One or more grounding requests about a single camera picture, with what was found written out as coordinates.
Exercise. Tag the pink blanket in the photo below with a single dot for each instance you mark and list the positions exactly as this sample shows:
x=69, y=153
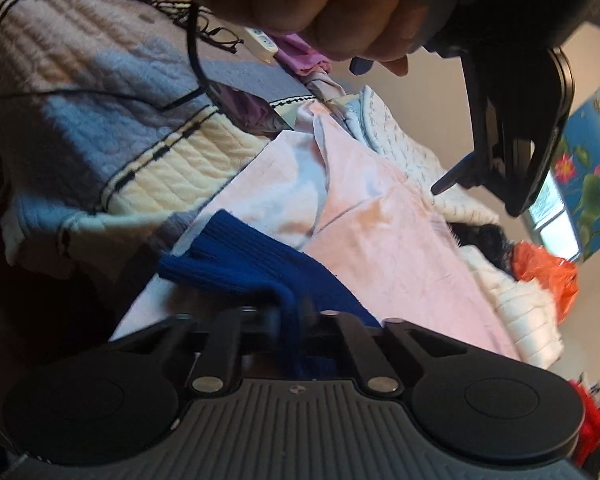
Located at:
x=395, y=240

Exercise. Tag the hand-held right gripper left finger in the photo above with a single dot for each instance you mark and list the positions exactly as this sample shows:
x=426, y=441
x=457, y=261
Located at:
x=260, y=321

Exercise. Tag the blue knit sweater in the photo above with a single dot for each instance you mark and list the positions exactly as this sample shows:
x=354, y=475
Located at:
x=240, y=260

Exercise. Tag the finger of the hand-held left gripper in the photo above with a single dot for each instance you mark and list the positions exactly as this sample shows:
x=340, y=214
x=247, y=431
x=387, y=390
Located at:
x=452, y=177

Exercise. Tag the white quilted cloth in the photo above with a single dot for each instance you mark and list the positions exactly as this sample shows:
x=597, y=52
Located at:
x=405, y=130

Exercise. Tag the window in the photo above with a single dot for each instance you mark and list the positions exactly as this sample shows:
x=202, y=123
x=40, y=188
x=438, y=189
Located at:
x=552, y=220

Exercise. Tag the red jacket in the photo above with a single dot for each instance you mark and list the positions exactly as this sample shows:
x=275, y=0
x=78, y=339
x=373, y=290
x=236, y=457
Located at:
x=592, y=425

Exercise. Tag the flower wall poster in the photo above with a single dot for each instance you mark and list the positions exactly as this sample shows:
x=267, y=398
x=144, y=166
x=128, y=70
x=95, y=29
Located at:
x=595, y=160

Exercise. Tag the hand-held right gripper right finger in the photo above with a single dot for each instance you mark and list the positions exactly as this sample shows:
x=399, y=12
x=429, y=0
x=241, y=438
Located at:
x=330, y=325

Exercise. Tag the white power strip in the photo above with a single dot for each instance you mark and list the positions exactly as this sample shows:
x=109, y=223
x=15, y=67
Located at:
x=262, y=44

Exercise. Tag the white fluffy pillow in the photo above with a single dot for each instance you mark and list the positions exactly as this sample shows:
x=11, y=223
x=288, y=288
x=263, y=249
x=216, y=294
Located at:
x=520, y=310

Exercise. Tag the blue cream quilted blanket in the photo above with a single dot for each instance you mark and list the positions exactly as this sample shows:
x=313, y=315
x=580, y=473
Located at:
x=80, y=85

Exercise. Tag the orange plastic bag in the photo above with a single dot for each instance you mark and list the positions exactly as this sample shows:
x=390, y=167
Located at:
x=550, y=270

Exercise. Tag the purple cloth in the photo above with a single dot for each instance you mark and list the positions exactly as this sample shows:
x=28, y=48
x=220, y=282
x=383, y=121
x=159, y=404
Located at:
x=300, y=57

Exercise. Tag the dark fuzzy cloth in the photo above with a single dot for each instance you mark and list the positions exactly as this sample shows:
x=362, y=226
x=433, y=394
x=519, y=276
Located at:
x=485, y=245

